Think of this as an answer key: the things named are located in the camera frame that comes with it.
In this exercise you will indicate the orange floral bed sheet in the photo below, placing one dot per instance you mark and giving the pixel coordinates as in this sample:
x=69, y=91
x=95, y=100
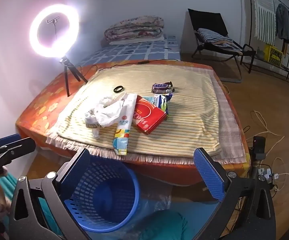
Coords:
x=42, y=105

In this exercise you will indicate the white plastic bag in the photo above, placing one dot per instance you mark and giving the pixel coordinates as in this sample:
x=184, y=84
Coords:
x=104, y=115

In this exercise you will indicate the blue plastic basket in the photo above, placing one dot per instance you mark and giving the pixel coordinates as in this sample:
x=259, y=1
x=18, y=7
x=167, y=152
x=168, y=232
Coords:
x=109, y=197

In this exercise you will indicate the black tripod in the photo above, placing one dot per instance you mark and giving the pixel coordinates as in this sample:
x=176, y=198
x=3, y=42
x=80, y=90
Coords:
x=65, y=80

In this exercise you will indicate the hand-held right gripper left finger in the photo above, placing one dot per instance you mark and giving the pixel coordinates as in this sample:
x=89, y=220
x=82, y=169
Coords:
x=75, y=172

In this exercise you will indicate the clear plastic sheet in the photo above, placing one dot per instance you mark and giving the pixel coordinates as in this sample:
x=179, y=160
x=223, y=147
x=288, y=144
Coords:
x=159, y=200

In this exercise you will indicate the black device on stand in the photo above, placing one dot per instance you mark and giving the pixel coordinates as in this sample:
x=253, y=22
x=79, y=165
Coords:
x=259, y=145

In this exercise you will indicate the black folding chair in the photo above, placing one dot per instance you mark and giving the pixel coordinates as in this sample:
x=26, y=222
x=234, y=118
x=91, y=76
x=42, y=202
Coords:
x=209, y=17

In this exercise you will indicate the folded floral quilt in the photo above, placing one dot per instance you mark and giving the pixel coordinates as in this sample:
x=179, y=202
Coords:
x=134, y=28

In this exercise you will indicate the grey hanging jacket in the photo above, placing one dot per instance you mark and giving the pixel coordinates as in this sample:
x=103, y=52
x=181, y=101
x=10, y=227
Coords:
x=283, y=22

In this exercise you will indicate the striped chair cushion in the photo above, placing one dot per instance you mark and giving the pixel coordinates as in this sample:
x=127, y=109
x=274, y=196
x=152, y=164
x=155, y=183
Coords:
x=214, y=37

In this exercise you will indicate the blue checkered mattress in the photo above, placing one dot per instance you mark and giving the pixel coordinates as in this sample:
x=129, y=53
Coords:
x=134, y=52

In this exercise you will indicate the plaid fringed cloth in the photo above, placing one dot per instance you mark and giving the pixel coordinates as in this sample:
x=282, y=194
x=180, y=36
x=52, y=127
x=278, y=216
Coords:
x=228, y=120

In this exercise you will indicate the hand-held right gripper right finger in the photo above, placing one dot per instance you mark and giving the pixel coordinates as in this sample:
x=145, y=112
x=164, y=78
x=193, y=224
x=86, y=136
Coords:
x=209, y=175

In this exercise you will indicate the blue green snack packet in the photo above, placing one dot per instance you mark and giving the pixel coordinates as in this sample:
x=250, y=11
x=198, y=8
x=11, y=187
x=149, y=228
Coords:
x=163, y=102

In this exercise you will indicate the white tissue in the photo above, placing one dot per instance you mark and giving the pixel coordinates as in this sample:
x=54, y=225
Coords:
x=108, y=100

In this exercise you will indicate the person's left hand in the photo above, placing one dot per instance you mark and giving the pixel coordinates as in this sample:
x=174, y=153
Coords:
x=0, y=201

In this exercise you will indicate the yellow plastic crate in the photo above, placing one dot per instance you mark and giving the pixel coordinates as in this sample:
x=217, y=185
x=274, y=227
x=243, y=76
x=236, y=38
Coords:
x=273, y=55

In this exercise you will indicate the teal pants leg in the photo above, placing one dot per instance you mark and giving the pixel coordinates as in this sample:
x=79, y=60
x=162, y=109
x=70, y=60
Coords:
x=162, y=226

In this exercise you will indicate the red cardboard box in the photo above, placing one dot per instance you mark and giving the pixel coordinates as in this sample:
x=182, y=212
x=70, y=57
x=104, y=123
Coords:
x=147, y=116

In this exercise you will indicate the long white colourful packet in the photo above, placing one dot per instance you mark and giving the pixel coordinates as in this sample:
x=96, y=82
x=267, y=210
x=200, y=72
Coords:
x=122, y=135

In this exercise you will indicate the power strip with plugs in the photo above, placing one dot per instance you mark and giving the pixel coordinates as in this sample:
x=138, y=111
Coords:
x=268, y=175

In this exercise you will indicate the black metal rack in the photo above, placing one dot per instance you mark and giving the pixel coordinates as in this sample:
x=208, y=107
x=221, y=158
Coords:
x=252, y=25

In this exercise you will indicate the light blue packet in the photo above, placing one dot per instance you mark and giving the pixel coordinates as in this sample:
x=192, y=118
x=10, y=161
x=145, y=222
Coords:
x=149, y=99

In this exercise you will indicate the brown chocolate bar wrapper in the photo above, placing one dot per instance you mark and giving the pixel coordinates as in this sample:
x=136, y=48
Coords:
x=162, y=87

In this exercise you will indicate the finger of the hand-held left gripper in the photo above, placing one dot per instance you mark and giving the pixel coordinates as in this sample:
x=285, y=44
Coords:
x=19, y=150
x=9, y=138

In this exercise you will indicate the teal ribbed knit clothing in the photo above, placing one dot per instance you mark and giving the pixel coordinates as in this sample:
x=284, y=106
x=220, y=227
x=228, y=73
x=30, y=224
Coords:
x=9, y=182

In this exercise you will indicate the striped hanging towel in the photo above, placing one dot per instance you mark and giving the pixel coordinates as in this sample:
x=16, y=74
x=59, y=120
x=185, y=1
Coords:
x=264, y=17

